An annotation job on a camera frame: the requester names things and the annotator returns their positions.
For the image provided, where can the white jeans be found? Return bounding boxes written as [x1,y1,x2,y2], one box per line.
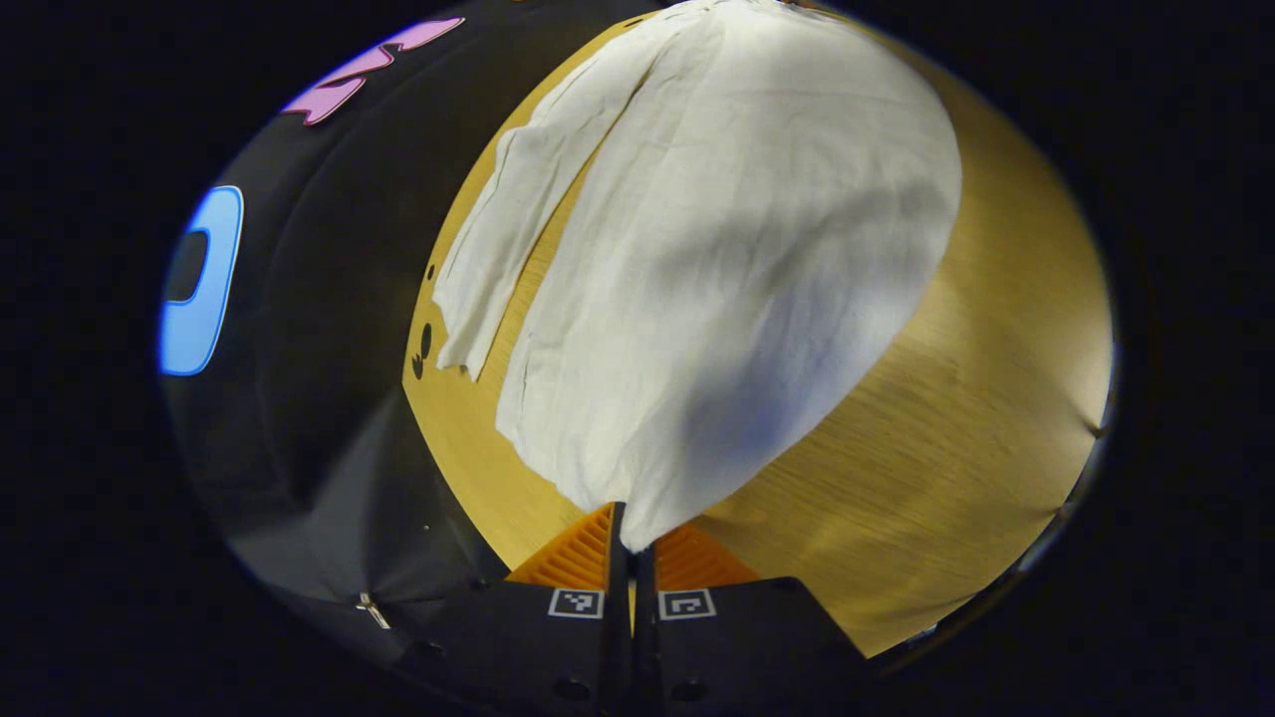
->
[431,0,965,555]

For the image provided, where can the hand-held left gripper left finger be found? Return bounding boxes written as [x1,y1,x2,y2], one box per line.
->
[393,503,632,717]

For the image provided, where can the black backdrop cloth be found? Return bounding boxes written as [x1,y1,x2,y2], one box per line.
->
[157,0,658,688]

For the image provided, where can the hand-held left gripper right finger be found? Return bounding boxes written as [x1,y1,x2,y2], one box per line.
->
[635,524,870,717]

